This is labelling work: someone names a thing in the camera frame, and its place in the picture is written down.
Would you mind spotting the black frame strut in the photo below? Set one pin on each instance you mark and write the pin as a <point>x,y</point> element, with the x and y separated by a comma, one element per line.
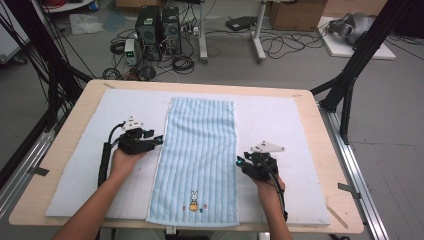
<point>363,50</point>
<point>40,43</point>

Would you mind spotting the black tape piece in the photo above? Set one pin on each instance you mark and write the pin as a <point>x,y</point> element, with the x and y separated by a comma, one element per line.
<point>39,171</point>
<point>348,189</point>

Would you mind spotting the person's right hand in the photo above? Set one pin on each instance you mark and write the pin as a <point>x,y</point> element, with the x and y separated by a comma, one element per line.
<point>271,190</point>

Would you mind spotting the narrow black computer tower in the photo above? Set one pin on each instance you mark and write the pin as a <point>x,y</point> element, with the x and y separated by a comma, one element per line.
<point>171,30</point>

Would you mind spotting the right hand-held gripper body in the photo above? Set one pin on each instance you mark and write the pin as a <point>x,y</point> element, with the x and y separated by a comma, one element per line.
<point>263,166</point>

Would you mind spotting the grey headset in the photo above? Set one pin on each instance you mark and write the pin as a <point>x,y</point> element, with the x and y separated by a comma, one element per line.
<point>353,26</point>

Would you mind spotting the large cardboard box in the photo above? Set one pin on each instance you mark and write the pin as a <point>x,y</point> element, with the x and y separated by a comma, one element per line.
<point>296,15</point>

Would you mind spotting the white plastic bag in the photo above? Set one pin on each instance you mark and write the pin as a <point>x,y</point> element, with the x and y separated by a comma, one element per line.
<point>85,24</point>

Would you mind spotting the person's left hand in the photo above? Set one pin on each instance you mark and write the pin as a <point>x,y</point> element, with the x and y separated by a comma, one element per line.
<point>125,163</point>

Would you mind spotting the aluminium rail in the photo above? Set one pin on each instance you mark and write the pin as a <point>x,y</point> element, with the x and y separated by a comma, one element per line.
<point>23,170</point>
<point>358,180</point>

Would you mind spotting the white power supply box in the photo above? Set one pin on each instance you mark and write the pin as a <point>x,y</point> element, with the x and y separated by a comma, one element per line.
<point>130,51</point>

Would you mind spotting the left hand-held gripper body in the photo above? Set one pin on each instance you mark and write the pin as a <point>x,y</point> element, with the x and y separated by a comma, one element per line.
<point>133,143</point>

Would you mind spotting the wide black computer tower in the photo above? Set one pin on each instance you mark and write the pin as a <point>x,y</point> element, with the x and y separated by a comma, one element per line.
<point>148,31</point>

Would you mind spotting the black flat device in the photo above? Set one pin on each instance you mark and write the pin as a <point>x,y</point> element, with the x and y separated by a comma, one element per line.
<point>240,22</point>

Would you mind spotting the blue striped towel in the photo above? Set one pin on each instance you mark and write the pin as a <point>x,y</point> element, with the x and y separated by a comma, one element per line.
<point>196,156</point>

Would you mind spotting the white grid mat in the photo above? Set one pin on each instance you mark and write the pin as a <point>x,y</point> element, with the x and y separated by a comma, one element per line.
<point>266,113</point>

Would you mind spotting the white desk leg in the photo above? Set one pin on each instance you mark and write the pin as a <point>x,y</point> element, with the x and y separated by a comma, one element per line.
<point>257,36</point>
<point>202,33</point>

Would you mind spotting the thin wooden stick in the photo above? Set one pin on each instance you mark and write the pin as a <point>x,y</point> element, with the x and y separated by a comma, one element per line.
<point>336,216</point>

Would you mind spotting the white floor board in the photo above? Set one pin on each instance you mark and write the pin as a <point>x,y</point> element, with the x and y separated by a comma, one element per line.
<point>340,50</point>

